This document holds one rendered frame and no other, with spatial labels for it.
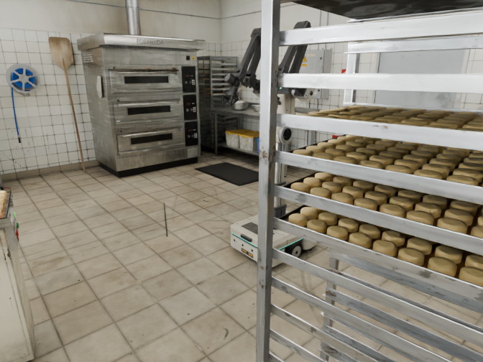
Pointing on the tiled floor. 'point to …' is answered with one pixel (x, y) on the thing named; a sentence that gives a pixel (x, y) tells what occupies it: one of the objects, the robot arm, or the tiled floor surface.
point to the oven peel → (65, 58)
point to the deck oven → (142, 101)
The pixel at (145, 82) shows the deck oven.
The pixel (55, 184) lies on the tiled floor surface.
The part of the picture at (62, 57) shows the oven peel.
